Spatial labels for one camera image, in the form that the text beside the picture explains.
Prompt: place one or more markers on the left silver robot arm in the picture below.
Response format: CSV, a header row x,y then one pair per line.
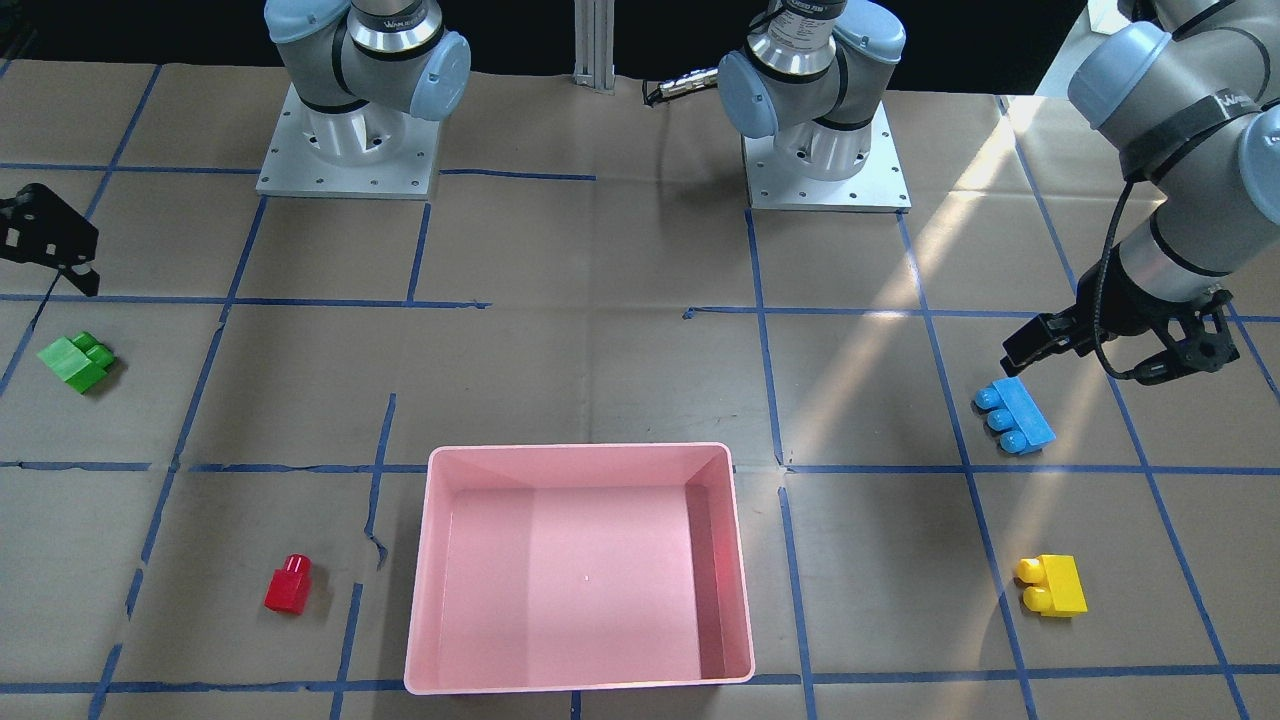
x,y
1187,95

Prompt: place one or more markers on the yellow toy block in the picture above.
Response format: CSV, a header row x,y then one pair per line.
x,y
1051,585

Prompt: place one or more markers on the red toy block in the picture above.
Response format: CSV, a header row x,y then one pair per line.
x,y
290,585

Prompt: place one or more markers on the pink plastic box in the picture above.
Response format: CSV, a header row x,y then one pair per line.
x,y
578,568

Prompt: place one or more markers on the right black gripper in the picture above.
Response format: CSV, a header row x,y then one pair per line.
x,y
48,234

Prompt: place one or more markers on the blue toy block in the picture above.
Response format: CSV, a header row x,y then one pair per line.
x,y
1011,413

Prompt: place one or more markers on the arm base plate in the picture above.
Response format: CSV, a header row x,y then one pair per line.
x,y
368,153
880,180

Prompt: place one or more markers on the aluminium frame post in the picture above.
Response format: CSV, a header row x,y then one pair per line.
x,y
593,42

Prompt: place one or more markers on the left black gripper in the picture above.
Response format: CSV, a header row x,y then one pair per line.
x,y
1112,307

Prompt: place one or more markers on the green toy block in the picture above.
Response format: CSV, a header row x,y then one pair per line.
x,y
79,361

